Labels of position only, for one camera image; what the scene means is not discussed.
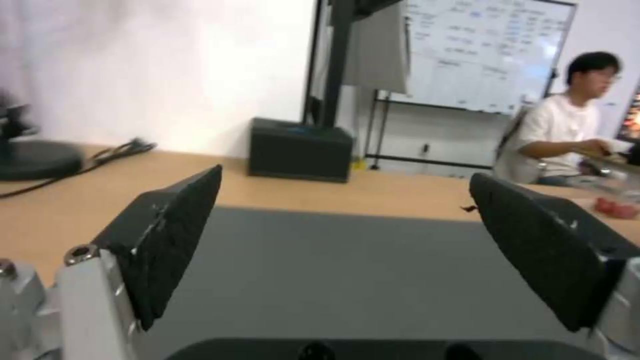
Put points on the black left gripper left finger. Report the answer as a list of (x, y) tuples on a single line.
[(165, 240)]

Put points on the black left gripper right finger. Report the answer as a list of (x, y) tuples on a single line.
[(545, 255)]

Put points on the red crumpled trash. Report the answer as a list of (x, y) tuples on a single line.
[(617, 208)]

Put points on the person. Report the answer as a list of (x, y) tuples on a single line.
[(570, 116)]

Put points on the black round lamp base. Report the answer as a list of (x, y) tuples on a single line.
[(30, 157)]

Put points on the black box speaker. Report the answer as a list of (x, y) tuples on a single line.
[(300, 150)]

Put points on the dark grey desk mat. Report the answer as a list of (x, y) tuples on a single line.
[(350, 277)]

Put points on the black tall stand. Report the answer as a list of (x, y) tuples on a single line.
[(332, 60)]

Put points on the grey hanging cloth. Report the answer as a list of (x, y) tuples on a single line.
[(375, 48)]

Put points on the whiteboard with black frame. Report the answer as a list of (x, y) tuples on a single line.
[(480, 52)]

